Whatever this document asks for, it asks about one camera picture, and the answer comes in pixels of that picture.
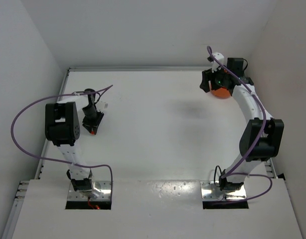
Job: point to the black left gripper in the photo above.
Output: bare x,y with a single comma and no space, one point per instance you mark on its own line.
93,121

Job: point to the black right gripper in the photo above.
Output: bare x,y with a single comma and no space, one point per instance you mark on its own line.
206,81

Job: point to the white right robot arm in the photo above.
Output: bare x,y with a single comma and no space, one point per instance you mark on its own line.
262,136

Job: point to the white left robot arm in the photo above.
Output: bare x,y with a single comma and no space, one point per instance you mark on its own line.
62,128

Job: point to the orange divided round container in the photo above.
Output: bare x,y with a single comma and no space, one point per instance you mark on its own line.
221,93

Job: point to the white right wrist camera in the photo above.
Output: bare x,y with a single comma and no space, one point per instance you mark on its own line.
217,61

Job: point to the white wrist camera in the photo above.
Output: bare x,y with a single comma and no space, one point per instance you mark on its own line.
101,106
217,61

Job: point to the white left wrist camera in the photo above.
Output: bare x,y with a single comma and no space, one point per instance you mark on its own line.
101,106

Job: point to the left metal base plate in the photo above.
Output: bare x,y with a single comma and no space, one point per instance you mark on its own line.
100,191

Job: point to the metal base plate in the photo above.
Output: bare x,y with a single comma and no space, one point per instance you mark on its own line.
211,193
100,191

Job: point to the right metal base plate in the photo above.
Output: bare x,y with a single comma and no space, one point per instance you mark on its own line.
211,193

